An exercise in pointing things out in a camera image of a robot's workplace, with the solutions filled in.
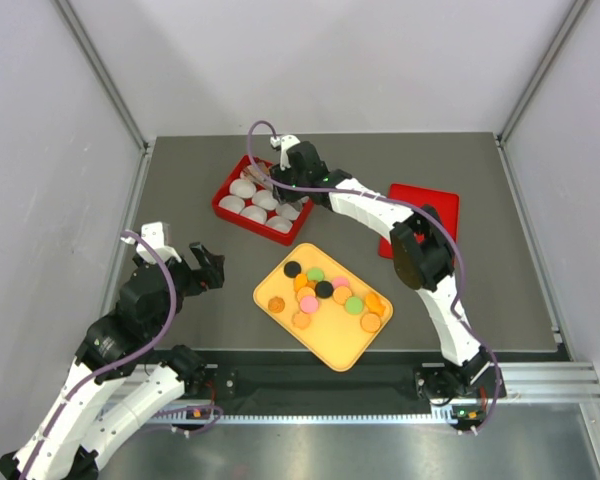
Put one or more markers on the white paper cup front-middle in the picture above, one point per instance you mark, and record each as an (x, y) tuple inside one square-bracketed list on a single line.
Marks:
[(254, 213)]

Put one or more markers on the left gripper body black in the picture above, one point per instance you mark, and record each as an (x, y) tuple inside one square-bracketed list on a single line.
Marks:
[(192, 282)]

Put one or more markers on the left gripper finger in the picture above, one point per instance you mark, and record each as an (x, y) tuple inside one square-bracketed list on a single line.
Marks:
[(199, 252), (215, 264)]

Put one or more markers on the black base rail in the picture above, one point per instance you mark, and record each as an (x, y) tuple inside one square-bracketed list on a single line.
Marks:
[(297, 383)]

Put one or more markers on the white paper cup centre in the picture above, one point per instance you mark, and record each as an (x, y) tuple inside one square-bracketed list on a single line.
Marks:
[(264, 199)]

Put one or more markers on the green sandwich cookie top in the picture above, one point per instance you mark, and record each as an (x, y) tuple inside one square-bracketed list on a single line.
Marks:
[(315, 274)]

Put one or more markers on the pink sandwich cookie top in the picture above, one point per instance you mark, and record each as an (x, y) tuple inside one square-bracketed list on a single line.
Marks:
[(340, 281)]

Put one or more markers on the orange fish cookie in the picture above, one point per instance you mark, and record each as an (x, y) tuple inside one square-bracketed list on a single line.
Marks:
[(300, 281), (374, 304)]

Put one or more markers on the green sandwich cookie right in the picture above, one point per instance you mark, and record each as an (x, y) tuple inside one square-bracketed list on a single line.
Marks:
[(354, 305)]

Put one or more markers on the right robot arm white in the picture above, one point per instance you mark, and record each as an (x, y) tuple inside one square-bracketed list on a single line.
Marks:
[(466, 358)]

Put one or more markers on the yellow tray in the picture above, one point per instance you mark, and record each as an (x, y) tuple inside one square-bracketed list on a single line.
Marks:
[(334, 336)]

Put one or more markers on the white paper cup front-left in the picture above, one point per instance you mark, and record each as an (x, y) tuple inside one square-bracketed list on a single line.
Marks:
[(232, 203)]

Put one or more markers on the white paper cup middle-left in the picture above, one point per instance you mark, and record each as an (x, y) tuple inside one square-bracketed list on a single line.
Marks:
[(242, 188)]

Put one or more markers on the pink sandwich cookie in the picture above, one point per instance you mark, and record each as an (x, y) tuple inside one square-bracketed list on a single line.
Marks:
[(309, 304), (340, 281)]

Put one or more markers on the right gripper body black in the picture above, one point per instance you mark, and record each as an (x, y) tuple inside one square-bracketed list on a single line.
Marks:
[(289, 175)]

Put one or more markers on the black sandwich cookie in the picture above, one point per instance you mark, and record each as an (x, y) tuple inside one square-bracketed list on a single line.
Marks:
[(292, 269), (324, 289)]

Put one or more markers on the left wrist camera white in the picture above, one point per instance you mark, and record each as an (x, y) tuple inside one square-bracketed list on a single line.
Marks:
[(157, 236)]

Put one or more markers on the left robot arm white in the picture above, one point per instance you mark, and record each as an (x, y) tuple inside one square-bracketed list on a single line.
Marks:
[(117, 381)]

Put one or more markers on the toothed cable duct strip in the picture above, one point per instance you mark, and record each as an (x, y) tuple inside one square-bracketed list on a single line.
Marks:
[(449, 414)]

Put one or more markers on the metal tongs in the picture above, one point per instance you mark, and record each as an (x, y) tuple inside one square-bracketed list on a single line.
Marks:
[(257, 172)]

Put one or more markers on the orange leaf cookie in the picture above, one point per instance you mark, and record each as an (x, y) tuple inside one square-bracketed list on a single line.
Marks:
[(301, 320)]

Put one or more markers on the round dotted biscuit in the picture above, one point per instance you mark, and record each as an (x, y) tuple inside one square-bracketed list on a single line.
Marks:
[(341, 294), (370, 322), (305, 291)]

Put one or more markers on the red box lid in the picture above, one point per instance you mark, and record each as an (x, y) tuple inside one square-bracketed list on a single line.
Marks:
[(418, 236)]

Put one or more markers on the white paper cup front-right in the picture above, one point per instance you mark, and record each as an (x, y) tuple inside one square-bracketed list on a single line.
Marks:
[(279, 224)]

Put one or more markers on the orange fish cookie left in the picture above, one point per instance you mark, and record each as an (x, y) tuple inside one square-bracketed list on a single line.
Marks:
[(300, 281)]

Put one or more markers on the red cookie box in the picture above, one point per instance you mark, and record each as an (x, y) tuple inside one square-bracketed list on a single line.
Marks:
[(244, 200)]

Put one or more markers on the orange fish cookie right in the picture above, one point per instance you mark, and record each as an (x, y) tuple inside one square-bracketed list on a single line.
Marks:
[(374, 304)]

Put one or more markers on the aluminium frame right post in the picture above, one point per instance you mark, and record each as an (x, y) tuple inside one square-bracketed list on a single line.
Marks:
[(560, 38)]

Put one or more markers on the pink sandwich cookie lower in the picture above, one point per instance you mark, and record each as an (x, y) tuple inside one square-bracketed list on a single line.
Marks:
[(309, 304)]

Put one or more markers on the white paper cup back-left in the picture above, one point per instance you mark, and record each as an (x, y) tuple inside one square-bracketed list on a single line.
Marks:
[(247, 167)]

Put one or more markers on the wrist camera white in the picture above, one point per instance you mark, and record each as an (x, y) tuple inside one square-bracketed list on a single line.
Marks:
[(282, 144), (157, 236)]

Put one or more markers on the aluminium frame left post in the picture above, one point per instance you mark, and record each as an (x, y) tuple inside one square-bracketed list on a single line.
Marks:
[(78, 32)]

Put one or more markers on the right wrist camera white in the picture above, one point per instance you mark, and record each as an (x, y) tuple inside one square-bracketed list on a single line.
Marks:
[(282, 144)]

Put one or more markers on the aluminium frame post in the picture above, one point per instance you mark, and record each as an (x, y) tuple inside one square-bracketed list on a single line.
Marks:
[(78, 32), (560, 38)]

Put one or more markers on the black sandwich cookie top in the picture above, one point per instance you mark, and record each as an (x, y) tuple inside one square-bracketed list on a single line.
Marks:
[(292, 269)]

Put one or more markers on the green sandwich cookie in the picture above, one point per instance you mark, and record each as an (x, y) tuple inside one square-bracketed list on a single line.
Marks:
[(354, 305), (315, 274)]

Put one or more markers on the orange swirl cookie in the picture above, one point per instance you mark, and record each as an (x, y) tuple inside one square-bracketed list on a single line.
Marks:
[(276, 305)]

